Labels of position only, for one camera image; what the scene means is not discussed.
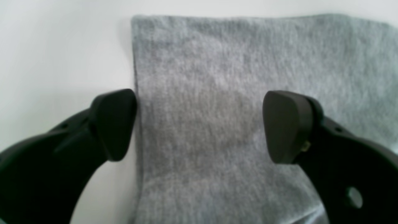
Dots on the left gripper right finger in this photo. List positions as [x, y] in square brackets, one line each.
[355, 178]

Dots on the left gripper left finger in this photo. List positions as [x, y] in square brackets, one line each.
[42, 177]

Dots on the grey T-shirt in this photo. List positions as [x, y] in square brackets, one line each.
[201, 83]

